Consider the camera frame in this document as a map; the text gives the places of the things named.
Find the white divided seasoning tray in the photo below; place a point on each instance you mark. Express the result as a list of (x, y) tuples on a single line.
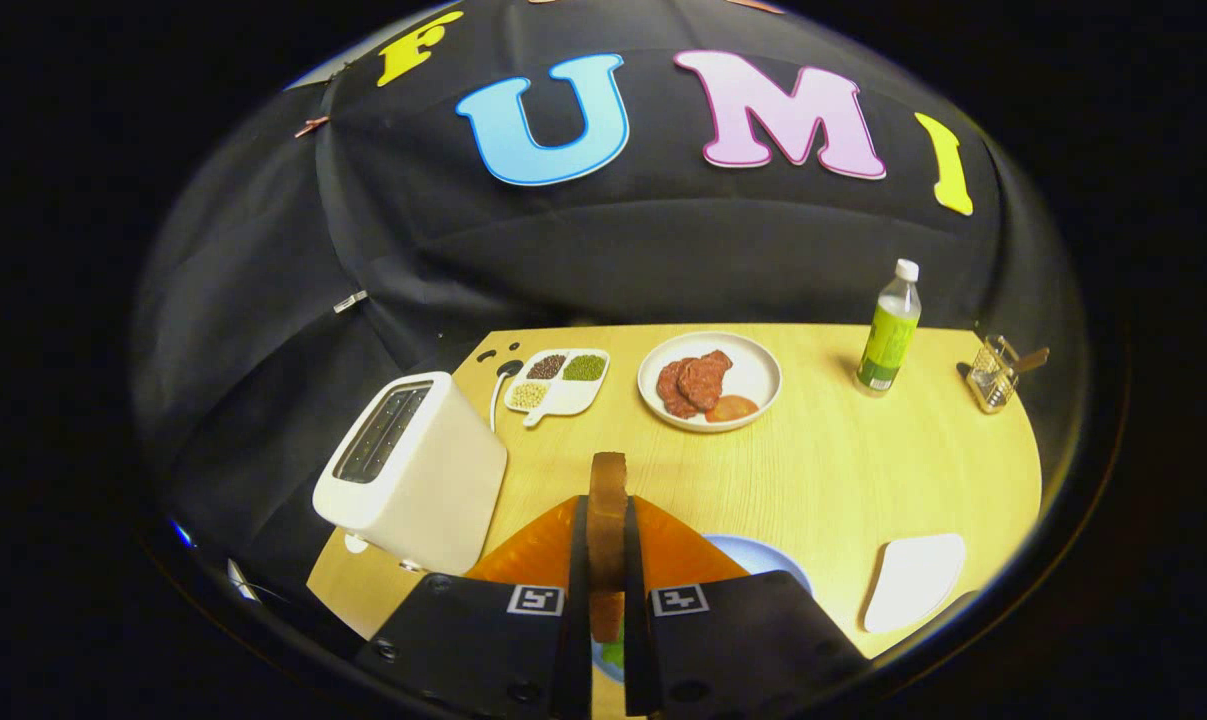
[(563, 395)]

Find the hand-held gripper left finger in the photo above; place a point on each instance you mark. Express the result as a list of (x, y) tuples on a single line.
[(581, 550)]

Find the tomato slice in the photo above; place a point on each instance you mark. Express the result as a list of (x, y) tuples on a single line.
[(731, 408)]

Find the white frame object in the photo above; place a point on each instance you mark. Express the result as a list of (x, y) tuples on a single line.
[(241, 580)]

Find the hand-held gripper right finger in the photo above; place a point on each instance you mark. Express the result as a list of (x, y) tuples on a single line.
[(633, 550)]

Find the toasted bread slice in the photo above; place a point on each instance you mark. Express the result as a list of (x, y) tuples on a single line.
[(608, 510)]

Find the black backdrop cloth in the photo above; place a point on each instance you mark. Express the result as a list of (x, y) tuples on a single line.
[(663, 250)]

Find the green lettuce leaf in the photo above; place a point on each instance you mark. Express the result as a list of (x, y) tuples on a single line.
[(615, 656)]

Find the green label plastic bottle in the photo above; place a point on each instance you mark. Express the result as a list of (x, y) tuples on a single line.
[(888, 340)]

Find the blue round plate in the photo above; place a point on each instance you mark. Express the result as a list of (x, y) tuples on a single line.
[(753, 555)]

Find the red meat slice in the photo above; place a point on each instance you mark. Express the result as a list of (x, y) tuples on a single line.
[(708, 378), (671, 390)]

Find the bright lit screen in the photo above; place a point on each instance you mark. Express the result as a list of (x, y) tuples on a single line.
[(181, 533)]

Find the round white plate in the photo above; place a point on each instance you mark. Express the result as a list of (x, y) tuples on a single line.
[(758, 375)]

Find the white toaster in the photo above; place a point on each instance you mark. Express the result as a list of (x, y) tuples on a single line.
[(433, 480)]

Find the silver clip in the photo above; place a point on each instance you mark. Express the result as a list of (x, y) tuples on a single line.
[(350, 301)]

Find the copper clip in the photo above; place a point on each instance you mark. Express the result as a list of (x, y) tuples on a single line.
[(311, 126)]

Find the white square plate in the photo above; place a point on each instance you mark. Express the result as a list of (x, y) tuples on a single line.
[(913, 580)]

